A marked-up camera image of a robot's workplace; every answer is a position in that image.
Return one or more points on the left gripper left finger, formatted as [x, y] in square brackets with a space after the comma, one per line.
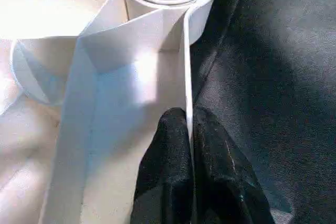
[165, 171]

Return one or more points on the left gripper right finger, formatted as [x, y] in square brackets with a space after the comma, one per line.
[223, 177]

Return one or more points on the white plastic table top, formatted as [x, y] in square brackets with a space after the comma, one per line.
[121, 72]

